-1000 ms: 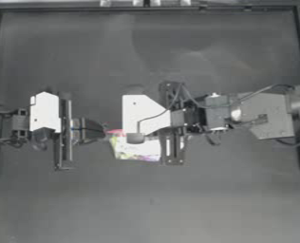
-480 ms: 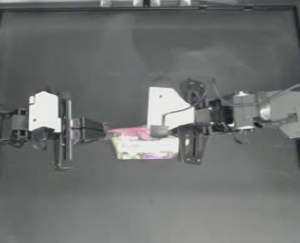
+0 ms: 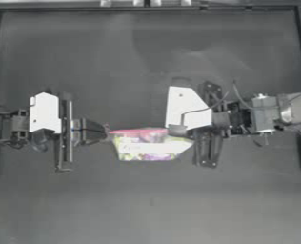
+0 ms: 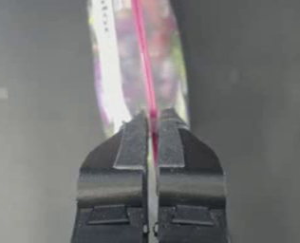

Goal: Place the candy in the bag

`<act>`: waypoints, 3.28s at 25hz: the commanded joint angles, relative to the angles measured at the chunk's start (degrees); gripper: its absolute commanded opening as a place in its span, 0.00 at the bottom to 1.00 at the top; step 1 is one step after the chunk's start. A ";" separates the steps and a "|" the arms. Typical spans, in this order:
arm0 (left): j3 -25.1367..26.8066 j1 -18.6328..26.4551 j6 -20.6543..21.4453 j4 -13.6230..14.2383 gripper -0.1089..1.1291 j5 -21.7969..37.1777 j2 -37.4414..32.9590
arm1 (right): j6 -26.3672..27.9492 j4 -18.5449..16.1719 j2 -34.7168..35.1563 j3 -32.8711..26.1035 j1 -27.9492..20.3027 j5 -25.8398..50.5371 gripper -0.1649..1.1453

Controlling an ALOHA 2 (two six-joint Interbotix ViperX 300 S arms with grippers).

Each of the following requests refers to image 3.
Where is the clear bag with pink zip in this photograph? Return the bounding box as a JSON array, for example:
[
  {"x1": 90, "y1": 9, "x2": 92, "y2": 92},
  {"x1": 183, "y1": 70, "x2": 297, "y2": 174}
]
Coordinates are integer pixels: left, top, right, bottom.
[{"x1": 108, "y1": 127, "x2": 197, "y2": 162}]

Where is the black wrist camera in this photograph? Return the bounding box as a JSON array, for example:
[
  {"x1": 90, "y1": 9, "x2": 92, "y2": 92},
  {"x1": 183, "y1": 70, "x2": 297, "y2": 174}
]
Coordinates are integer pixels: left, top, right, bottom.
[
  {"x1": 168, "y1": 123, "x2": 189, "y2": 138},
  {"x1": 32, "y1": 128, "x2": 57, "y2": 153}
]

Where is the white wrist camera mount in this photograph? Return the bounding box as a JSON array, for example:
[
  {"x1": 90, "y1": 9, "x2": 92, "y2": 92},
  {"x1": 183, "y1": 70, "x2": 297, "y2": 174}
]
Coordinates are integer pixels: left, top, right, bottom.
[
  {"x1": 29, "y1": 91, "x2": 65, "y2": 135},
  {"x1": 165, "y1": 85, "x2": 215, "y2": 132}
]

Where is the black table frame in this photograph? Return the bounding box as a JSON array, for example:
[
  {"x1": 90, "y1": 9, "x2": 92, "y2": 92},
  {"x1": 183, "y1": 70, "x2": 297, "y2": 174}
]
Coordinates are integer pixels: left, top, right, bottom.
[{"x1": 0, "y1": 0, "x2": 301, "y2": 93}]

